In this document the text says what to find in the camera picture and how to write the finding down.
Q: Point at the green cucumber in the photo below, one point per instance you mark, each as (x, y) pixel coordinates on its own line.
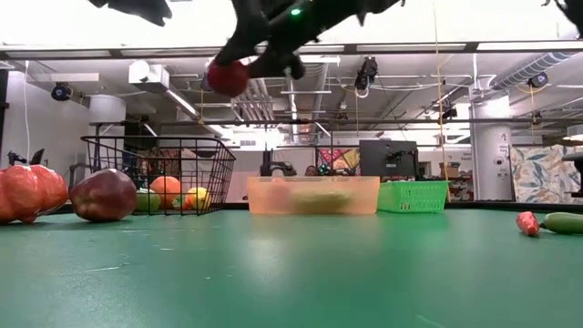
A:
(321, 200)

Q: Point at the yellow lemon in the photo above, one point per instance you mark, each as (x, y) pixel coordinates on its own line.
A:
(199, 198)

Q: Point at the red chili pepper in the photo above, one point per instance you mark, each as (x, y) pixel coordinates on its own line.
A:
(528, 223)

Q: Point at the colourful artwork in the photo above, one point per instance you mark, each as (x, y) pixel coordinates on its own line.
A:
(339, 159)

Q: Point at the green chili pepper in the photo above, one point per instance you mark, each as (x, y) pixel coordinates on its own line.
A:
(562, 223)

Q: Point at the black office chair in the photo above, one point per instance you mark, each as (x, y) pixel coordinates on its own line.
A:
(36, 157)

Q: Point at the black monitor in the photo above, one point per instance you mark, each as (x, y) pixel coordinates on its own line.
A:
(387, 157)

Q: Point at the orange translucent plastic bin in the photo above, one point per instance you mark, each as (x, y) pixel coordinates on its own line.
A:
(314, 196)

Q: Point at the black horizontal rail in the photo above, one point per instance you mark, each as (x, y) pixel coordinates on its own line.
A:
(410, 121)

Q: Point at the grey overhead frame beam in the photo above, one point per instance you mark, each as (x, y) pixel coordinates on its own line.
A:
(182, 51)

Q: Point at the person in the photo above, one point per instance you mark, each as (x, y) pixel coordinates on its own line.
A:
(311, 171)

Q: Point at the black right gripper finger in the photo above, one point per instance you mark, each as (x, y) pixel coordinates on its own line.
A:
(252, 23)
(278, 64)

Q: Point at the small red-yellow fruit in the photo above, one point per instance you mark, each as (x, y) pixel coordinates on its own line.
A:
(181, 202)

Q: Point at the small green plastic basket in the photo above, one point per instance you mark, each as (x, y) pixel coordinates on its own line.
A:
(412, 197)

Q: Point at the white round column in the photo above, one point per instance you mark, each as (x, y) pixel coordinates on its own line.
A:
(489, 150)

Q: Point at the white ceiling unit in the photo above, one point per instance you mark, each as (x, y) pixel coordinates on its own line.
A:
(146, 75)

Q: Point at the black camera stand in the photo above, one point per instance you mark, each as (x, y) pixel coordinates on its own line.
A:
(268, 166)

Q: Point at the silver ventilation duct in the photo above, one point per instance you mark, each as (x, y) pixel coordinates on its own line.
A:
(533, 68)

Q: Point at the orange-red peach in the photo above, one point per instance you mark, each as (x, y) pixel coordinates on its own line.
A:
(166, 191)

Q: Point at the black aluminium table frame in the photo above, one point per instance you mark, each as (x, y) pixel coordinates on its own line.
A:
(501, 206)

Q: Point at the red fruit with green calyx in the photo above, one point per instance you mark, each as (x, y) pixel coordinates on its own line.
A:
(228, 79)

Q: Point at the green felt table mat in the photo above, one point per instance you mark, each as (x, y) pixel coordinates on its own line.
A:
(291, 273)

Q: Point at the green lime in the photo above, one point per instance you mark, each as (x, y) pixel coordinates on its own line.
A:
(148, 201)

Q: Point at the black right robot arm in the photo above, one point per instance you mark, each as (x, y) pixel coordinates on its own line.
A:
(355, 7)

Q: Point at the dark red apple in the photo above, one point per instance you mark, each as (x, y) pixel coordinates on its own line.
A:
(104, 195)

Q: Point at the cardboard boxes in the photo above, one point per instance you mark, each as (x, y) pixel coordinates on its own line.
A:
(451, 171)

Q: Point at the floral patterned panel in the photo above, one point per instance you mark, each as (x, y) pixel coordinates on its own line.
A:
(542, 175)

